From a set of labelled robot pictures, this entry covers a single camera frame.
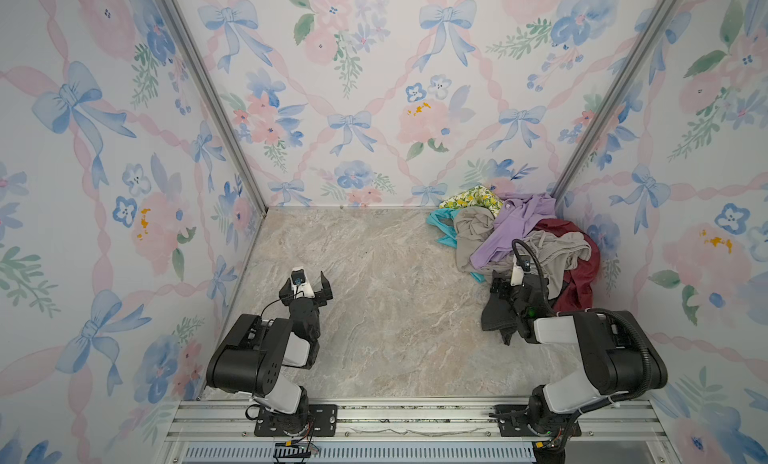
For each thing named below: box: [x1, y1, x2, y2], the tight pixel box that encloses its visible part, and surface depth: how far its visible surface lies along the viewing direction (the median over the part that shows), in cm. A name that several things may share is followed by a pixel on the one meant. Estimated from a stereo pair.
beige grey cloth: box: [454, 206, 592, 297], surface depth 96 cm
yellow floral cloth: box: [439, 185, 504, 218], surface depth 119 cm
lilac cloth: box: [471, 193, 557, 269], surface depth 102 cm
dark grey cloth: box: [481, 284, 518, 346], surface depth 88 cm
